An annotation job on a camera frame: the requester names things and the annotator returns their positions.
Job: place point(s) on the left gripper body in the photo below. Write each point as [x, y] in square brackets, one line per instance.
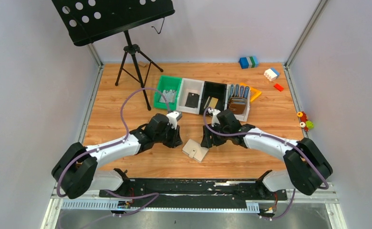
[174, 137]

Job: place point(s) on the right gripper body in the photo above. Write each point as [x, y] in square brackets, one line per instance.
[209, 137]

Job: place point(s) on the beige card holder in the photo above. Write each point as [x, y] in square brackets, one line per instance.
[194, 150]

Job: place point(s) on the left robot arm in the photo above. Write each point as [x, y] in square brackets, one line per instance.
[78, 169]

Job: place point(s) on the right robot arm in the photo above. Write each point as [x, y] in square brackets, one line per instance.
[306, 167]

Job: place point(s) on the gold card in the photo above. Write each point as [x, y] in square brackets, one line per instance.
[209, 102]

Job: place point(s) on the grey cards in green bin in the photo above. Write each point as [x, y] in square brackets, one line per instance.
[169, 95]

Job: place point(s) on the black card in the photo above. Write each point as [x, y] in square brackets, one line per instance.
[192, 100]

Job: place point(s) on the brown card holder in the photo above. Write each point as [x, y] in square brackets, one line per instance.
[237, 105]

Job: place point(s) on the blue card holders row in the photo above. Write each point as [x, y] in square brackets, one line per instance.
[238, 90]

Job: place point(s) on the black plastic bin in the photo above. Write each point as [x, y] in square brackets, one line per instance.
[215, 90]

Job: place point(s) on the white bin with holders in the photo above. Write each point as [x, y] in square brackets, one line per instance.
[241, 117]

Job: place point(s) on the green plastic bin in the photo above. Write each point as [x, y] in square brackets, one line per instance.
[167, 83]

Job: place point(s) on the white plastic bin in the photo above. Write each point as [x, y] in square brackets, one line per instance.
[189, 86]

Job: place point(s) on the red toy brick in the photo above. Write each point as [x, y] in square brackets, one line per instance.
[278, 87]

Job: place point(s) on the blue green toy block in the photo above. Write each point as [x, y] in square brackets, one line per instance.
[248, 62]

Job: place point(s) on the white blue toy block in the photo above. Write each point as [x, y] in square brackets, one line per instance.
[271, 74]

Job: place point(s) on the colourful toy vehicle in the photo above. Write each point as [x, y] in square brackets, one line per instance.
[305, 123]

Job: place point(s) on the black music stand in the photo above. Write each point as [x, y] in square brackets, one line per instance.
[88, 21]

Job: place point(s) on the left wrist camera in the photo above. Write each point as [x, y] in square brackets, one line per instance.
[173, 118]

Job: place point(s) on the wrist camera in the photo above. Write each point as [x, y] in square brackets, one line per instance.
[214, 113]
[173, 118]

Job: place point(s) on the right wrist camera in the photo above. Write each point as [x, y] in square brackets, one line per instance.
[214, 113]

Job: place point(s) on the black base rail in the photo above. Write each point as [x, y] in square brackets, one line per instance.
[215, 194]

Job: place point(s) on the orange toy frame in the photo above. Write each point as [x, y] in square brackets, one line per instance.
[254, 93]

